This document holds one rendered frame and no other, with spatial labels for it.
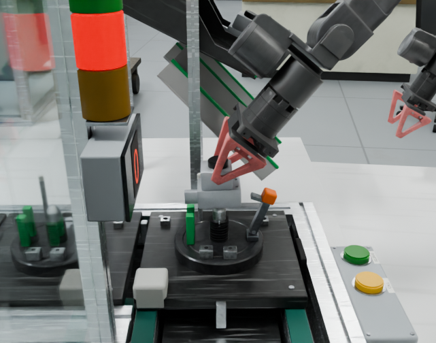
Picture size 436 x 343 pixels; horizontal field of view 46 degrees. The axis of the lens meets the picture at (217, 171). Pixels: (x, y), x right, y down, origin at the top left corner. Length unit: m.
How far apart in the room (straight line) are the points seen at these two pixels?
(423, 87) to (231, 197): 0.64
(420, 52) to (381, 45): 4.24
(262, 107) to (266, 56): 0.07
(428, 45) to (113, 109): 0.87
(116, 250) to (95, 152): 0.36
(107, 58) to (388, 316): 0.49
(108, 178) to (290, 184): 0.83
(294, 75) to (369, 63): 4.81
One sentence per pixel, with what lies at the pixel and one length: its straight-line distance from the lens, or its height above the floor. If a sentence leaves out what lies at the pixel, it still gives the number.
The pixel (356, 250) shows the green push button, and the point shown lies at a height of 0.97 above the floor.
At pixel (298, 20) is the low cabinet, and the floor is 0.60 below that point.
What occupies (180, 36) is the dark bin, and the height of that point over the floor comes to 1.26.
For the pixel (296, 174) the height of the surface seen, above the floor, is 0.86.
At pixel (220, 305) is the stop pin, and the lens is 0.72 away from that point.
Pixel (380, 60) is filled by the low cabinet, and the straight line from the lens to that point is 5.51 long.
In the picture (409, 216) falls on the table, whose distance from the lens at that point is 1.20.
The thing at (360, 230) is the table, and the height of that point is 0.86.
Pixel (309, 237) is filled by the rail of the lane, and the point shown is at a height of 0.96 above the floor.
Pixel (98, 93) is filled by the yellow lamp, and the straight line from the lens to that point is 0.50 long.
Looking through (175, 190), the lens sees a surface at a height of 0.86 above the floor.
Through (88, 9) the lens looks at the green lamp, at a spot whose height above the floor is 1.36.
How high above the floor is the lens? 1.43
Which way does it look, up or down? 25 degrees down
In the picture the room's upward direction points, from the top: straight up
